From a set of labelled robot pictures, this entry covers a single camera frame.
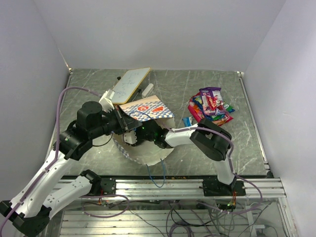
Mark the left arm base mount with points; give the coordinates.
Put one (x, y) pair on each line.
(103, 186)

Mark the blue snack bag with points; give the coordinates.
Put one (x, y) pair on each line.
(217, 114)

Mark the blue white snack pack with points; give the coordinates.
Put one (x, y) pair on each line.
(188, 121)

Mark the aluminium frame rail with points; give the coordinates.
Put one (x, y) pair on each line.
(196, 189)

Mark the red snack pack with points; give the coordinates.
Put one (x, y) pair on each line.
(214, 99)

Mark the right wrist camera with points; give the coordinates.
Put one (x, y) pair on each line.
(130, 137)

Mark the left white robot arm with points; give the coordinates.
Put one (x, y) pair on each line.
(32, 209)

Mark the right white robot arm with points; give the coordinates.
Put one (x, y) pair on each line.
(210, 139)

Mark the blue checkered paper bag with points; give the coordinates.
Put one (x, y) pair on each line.
(151, 108)

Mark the black marker pen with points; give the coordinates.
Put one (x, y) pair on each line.
(135, 94)

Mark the pink snack bag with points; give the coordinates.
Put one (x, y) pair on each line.
(196, 110)

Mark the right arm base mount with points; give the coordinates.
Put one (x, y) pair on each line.
(217, 187)

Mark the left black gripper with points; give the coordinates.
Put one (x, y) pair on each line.
(129, 122)

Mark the purple snack pack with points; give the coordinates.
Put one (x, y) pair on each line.
(204, 92)

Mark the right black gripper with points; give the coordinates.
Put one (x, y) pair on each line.
(137, 130)

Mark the white marker eraser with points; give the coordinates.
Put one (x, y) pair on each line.
(147, 90)

